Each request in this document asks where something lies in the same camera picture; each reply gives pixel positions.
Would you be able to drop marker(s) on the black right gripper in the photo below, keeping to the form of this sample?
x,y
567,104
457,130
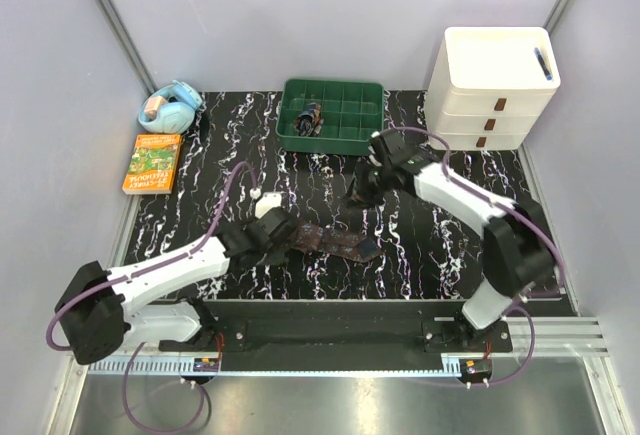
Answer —
x,y
358,192

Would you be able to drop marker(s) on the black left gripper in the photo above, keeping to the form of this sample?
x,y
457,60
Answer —
x,y
279,256

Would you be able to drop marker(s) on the brown tie with blue flowers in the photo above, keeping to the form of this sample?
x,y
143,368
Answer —
x,y
347,245

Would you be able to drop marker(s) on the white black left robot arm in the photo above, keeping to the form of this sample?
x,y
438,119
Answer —
x,y
103,311

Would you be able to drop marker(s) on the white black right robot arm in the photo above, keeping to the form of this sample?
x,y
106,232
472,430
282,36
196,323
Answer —
x,y
518,253

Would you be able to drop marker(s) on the black marbled table mat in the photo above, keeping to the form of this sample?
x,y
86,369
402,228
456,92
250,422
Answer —
x,y
426,253

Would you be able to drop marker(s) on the green compartment tray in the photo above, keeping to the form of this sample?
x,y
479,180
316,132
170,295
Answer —
x,y
351,110

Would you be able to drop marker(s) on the rolled multicoloured tie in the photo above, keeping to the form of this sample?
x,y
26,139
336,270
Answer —
x,y
309,121

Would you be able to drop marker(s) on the orange picture book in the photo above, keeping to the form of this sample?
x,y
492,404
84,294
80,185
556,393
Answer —
x,y
153,165

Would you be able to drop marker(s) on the light blue headphones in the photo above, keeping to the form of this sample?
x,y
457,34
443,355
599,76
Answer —
x,y
171,109

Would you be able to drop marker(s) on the white drawer unit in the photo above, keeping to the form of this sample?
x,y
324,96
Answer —
x,y
487,89

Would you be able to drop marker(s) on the blue pen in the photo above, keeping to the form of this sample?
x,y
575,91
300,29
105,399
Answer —
x,y
543,65

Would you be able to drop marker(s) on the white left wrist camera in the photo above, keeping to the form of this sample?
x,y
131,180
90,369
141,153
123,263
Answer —
x,y
266,202

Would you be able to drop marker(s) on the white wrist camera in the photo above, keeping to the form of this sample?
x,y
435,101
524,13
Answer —
x,y
373,156
266,202

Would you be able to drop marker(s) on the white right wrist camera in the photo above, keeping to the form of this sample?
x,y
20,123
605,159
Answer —
x,y
373,156

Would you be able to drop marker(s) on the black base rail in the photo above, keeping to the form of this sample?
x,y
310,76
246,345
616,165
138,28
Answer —
x,y
434,326

